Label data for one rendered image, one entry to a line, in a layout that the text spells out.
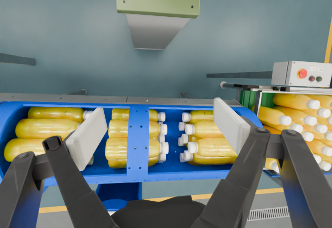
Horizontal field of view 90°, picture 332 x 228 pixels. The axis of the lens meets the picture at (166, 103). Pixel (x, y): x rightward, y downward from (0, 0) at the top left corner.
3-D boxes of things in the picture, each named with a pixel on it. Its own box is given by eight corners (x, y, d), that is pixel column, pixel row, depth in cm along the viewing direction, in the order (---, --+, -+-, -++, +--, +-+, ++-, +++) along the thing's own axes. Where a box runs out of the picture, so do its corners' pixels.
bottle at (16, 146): (19, 159, 54) (79, 158, 57) (1, 164, 48) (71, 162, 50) (21, 137, 55) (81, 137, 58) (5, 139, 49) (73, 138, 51)
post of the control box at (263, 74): (206, 73, 176) (287, 70, 79) (210, 73, 177) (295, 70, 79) (206, 77, 177) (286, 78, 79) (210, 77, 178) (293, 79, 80)
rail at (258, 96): (256, 91, 83) (260, 92, 81) (257, 91, 84) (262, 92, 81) (246, 165, 90) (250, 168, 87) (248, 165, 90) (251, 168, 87)
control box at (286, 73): (273, 62, 77) (293, 60, 67) (310, 65, 80) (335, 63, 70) (270, 84, 78) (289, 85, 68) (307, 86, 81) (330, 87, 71)
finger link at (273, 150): (262, 146, 11) (305, 142, 12) (231, 115, 16) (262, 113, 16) (259, 163, 12) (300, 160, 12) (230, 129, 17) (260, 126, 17)
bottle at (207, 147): (237, 157, 65) (191, 158, 62) (234, 139, 67) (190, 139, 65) (248, 156, 58) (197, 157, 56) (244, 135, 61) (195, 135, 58)
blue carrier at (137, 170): (34, 97, 70) (-37, 107, 42) (228, 103, 83) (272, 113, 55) (37, 161, 73) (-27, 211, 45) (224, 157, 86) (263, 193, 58)
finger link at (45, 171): (61, 181, 12) (19, 185, 12) (89, 141, 17) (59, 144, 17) (55, 164, 11) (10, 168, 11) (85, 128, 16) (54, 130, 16)
